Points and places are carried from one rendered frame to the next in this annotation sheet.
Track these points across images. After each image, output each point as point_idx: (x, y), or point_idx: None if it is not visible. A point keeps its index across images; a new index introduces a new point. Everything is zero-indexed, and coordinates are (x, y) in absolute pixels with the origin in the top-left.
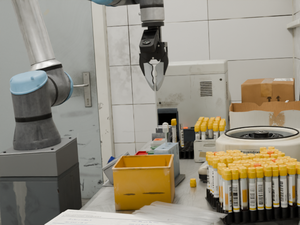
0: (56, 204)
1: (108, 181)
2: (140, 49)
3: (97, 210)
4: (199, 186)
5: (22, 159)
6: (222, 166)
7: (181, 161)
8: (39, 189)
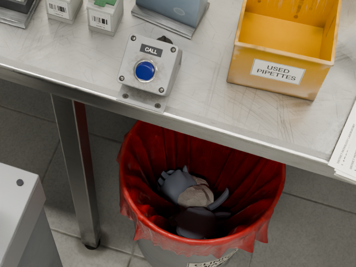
0: (46, 229)
1: (141, 100)
2: None
3: (307, 125)
4: None
5: (6, 263)
6: None
7: None
8: (28, 251)
